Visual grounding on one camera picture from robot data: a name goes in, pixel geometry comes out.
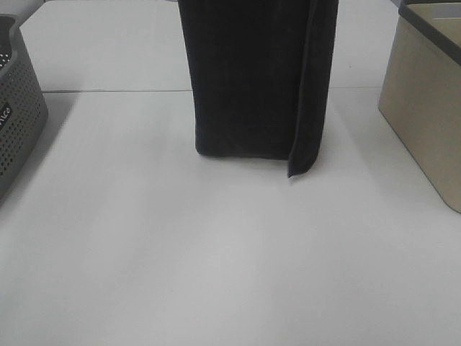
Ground dark navy towel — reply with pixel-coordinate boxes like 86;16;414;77
178;0;339;177

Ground beige storage bin grey rim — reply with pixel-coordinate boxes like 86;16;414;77
378;1;460;212

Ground grey perforated plastic basket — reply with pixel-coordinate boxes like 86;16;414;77
1;14;48;196

